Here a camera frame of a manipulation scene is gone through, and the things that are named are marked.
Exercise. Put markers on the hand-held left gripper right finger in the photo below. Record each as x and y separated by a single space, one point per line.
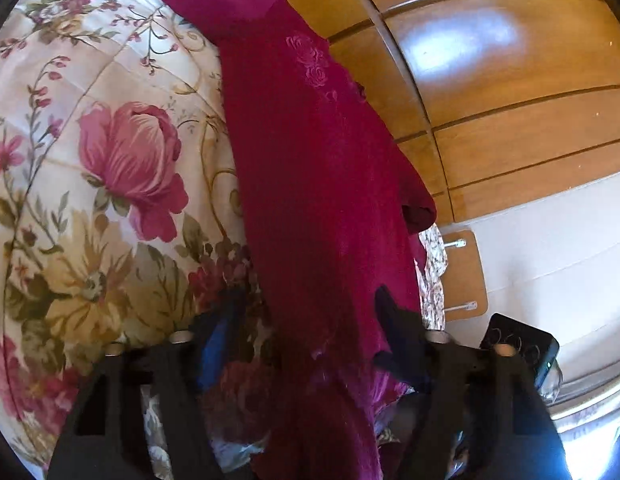
403 342

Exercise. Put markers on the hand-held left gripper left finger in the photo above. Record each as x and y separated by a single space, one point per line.
216 345

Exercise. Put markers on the dark red knitted garment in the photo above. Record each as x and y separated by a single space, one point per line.
310 200

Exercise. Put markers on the floral bedspread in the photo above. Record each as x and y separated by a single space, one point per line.
105 185

